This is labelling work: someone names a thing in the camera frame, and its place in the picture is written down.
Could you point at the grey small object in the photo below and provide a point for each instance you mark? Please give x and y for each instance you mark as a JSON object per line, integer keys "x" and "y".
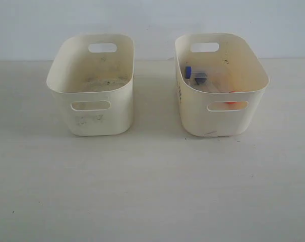
{"x": 192, "y": 78}

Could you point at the orange red small object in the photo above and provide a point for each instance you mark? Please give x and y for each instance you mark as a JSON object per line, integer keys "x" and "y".
{"x": 231, "y": 102}

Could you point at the cream plastic bin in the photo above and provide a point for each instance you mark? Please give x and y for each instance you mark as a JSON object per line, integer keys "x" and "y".
{"x": 91, "y": 79}
{"x": 202, "y": 110}

